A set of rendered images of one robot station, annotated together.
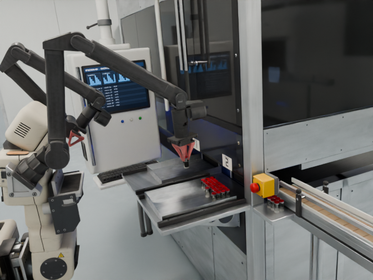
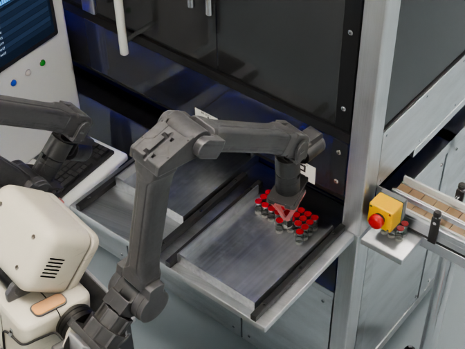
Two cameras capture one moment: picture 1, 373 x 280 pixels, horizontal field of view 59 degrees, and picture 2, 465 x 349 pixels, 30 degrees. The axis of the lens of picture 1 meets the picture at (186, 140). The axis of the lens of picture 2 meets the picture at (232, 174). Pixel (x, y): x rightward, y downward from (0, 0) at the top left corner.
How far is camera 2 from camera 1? 1.32 m
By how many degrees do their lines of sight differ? 36
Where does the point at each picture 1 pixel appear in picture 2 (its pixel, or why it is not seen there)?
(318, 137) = (435, 104)
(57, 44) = (176, 160)
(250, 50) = (386, 37)
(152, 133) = (65, 81)
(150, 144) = not seen: hidden behind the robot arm
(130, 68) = (250, 139)
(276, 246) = (374, 268)
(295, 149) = (410, 136)
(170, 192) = (210, 236)
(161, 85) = (282, 142)
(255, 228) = (358, 261)
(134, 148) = not seen: hidden behind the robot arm
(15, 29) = not seen: outside the picture
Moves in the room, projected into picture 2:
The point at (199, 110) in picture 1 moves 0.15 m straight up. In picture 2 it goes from (317, 149) to (321, 95)
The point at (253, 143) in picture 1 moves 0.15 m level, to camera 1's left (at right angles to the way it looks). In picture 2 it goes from (371, 157) to (322, 177)
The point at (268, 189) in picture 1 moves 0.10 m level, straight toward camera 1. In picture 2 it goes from (396, 219) to (412, 246)
